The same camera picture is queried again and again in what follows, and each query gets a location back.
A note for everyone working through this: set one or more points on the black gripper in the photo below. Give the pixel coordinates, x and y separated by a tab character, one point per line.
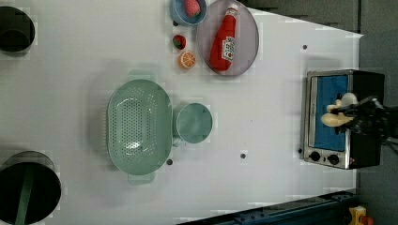
370	116

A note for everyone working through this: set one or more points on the peeled yellow toy banana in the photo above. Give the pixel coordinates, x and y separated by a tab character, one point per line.
334	117

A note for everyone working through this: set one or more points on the teal green mug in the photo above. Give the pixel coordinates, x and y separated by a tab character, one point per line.
192	123

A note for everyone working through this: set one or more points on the silver black toaster oven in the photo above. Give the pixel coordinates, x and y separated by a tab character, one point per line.
321	144

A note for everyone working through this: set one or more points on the grey round plate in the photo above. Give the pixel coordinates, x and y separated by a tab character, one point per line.
246	37

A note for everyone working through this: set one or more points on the red ketchup bottle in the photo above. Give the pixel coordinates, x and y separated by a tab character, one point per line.
223	48

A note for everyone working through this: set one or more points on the orange slice toy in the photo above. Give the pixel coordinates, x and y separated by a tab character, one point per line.
187	60

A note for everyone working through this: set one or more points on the red toy strawberry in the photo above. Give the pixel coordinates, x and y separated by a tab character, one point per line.
179	42

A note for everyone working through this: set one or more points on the pink strawberry in bowl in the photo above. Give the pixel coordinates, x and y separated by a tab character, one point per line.
192	8

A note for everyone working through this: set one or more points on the blue bowl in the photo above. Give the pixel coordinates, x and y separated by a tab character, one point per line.
180	16

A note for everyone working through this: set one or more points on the green perforated colander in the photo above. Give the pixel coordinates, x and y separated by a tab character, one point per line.
139	120

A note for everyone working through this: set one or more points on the blue metal frame rail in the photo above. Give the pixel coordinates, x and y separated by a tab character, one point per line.
328	209

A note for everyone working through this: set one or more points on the black round mount lower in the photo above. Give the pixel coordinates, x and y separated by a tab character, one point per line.
30	188

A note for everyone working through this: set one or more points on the black round mount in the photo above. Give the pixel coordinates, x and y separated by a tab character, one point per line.
17	30
30	188

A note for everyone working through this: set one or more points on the black round mount upper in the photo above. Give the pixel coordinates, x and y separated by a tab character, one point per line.
17	30

